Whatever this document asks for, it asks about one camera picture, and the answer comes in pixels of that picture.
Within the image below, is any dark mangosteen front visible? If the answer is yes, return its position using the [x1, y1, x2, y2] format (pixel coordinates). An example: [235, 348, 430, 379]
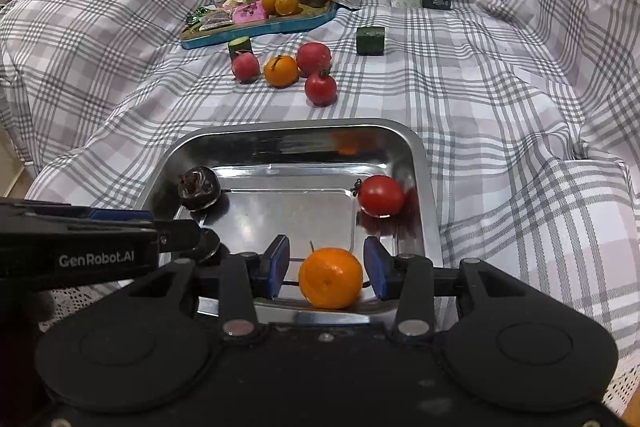
[177, 166, 222, 211]

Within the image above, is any red tomato without stem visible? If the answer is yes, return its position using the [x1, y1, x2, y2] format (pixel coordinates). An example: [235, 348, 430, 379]
[352, 174, 405, 218]

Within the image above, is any small pink radish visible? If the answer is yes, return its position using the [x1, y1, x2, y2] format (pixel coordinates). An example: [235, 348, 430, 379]
[231, 52, 260, 83]

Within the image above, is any orange mandarin with stem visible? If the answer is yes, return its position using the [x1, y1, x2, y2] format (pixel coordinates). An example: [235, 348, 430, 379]
[264, 55, 299, 89]

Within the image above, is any red tomato with stem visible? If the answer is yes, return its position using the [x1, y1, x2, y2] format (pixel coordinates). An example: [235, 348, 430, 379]
[305, 70, 337, 107]

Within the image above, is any cucumber piece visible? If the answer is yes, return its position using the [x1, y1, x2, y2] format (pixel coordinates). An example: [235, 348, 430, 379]
[356, 26, 385, 56]
[228, 37, 253, 61]

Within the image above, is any large red radish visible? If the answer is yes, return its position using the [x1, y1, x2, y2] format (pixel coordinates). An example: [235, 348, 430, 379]
[296, 42, 332, 77]

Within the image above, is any stainless steel tray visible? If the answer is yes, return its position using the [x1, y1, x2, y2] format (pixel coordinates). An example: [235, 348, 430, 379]
[134, 119, 442, 325]

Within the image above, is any blue snack tray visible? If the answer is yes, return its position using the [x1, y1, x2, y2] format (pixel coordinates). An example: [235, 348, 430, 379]
[180, 1, 338, 50]

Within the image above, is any green foil candy wrapper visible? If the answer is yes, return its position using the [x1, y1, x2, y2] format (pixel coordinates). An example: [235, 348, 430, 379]
[184, 5, 215, 27]

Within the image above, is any dark patterned snack packet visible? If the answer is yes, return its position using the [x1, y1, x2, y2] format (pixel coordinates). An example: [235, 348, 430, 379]
[198, 10, 233, 31]

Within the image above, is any pink snack packet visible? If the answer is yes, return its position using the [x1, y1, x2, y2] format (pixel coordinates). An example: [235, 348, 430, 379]
[232, 0, 269, 25]

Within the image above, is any small orange in tray left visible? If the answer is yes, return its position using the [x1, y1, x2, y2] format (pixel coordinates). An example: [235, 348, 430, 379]
[262, 0, 277, 16]

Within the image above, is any small orange in tray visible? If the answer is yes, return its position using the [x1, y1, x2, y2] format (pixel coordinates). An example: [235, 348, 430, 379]
[262, 0, 277, 16]
[273, 0, 300, 16]

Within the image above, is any small orange in tray right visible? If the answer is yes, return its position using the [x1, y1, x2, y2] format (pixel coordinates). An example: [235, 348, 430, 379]
[273, 0, 300, 16]

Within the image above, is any plaid grey white cloth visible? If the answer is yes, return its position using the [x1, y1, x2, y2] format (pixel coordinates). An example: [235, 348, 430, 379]
[1, 0, 639, 411]

